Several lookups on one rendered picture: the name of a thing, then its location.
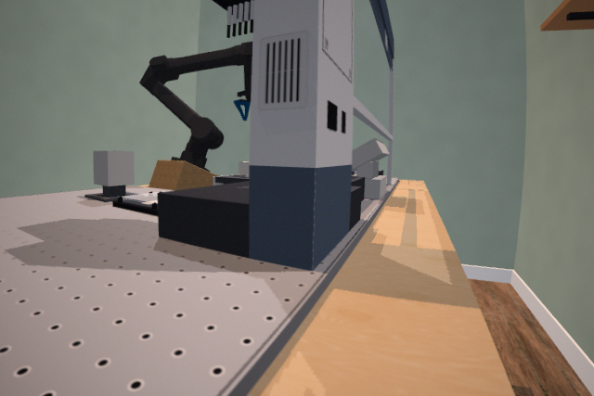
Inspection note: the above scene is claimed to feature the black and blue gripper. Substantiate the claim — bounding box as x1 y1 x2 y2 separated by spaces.
234 74 252 121

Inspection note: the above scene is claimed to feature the white ready button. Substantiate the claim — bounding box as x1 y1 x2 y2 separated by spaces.
84 151 139 202

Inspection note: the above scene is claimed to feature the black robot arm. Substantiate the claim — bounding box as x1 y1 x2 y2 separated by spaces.
140 42 252 172

